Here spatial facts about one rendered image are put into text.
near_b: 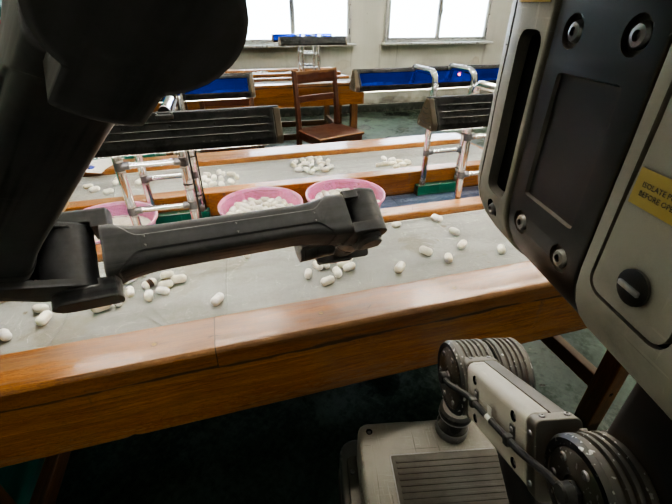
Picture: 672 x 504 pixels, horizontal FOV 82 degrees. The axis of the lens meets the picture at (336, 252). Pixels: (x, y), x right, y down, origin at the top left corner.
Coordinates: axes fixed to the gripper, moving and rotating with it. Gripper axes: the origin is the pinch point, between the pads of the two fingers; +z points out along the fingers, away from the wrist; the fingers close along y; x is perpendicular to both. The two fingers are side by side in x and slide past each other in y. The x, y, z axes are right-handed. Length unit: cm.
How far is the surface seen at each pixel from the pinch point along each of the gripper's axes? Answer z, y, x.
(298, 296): 7.1, 7.4, 8.1
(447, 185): 52, -64, -26
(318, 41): 223, -80, -221
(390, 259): 13.2, -18.4, 2.7
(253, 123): -2.7, 11.9, -28.6
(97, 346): 0.4, 45.9, 10.8
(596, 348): 68, -129, 52
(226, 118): -2.9, 17.2, -30.0
